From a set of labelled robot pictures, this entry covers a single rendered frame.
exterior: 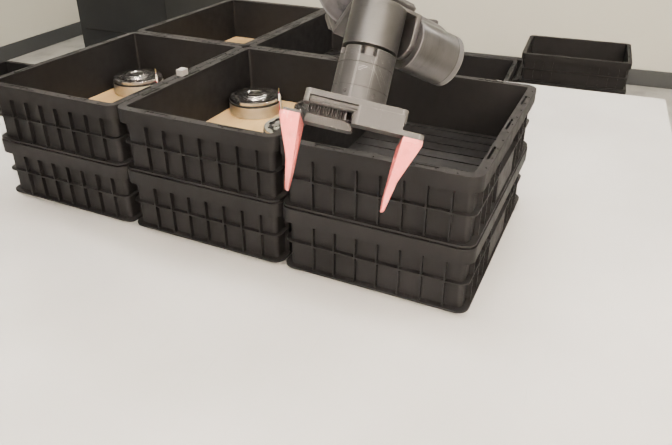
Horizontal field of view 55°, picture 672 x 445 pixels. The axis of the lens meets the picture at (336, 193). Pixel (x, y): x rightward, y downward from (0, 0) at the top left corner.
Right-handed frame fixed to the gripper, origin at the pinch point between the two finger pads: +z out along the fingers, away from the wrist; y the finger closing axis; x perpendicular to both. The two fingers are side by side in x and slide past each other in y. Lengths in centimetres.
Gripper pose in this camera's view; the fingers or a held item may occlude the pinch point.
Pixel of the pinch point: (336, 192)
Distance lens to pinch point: 64.2
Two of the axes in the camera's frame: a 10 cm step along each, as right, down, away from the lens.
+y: -9.7, -2.3, 0.2
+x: 0.0, -0.7, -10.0
